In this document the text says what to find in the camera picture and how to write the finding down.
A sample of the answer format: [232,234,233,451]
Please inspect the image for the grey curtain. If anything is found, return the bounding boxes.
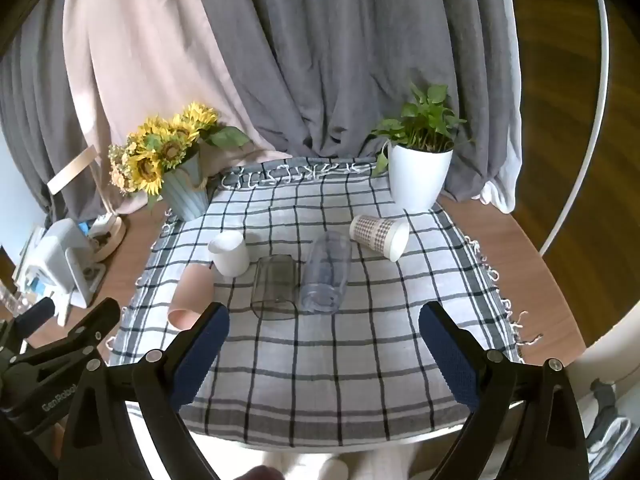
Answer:
[0,0,524,224]

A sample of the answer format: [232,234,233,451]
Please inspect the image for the pink curtain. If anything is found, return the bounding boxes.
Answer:
[62,0,297,217]

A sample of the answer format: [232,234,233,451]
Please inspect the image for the artificial sunflower bouquet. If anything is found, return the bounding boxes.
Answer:
[108,102,251,212]

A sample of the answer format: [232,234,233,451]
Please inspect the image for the white desktop appliance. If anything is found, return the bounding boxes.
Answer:
[14,217,107,327]

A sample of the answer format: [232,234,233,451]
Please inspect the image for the clear plastic cup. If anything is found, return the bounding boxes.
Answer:
[298,231,354,315]

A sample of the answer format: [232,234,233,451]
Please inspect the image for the green leafy plant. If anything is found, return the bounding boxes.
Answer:
[368,83,469,179]

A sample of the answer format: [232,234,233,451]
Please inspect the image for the pink cup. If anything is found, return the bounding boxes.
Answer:
[167,262,216,332]

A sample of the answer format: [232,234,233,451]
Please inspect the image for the white cup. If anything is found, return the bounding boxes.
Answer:
[207,230,251,279]

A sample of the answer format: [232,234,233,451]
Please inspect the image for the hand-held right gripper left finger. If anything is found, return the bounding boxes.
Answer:
[59,301,231,480]

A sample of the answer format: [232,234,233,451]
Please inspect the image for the white plant pot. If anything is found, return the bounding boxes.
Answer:
[387,142,455,211]

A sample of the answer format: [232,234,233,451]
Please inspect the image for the white curved hoop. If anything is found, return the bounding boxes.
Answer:
[537,0,611,257]

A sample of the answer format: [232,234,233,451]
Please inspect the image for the person's legs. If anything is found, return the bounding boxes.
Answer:
[240,447,418,480]

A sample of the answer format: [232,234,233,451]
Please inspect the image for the smoked transparent cup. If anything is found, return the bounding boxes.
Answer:
[249,254,300,322]

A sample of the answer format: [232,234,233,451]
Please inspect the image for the blue ribbed vase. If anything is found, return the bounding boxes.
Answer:
[162,150,211,222]

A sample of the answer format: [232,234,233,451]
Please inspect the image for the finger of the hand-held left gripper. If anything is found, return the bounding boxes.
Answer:
[0,297,55,358]
[10,298,122,367]

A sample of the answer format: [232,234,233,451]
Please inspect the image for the checked grey white cloth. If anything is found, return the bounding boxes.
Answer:
[106,157,544,449]

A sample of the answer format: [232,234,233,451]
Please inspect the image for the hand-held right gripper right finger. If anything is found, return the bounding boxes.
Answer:
[419,301,590,480]

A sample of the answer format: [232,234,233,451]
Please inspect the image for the patterned paper cup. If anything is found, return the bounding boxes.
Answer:
[348,213,411,263]

